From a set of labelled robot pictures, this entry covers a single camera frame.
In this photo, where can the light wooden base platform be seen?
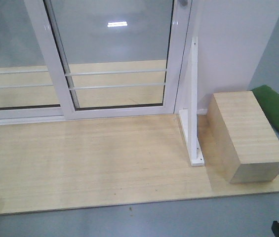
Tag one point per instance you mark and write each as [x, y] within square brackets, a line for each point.
[97, 162]

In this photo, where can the light wooden box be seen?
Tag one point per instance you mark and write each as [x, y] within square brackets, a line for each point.
[248, 146]

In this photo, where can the fixed glass door panel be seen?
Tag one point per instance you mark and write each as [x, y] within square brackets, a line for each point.
[32, 78]

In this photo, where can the green cushion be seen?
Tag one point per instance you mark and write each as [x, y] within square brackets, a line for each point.
[268, 100]

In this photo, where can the white framed sliding glass door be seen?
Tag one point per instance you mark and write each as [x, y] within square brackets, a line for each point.
[112, 58]

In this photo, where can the white triangular support bracket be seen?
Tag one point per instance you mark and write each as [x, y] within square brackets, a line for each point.
[188, 115]

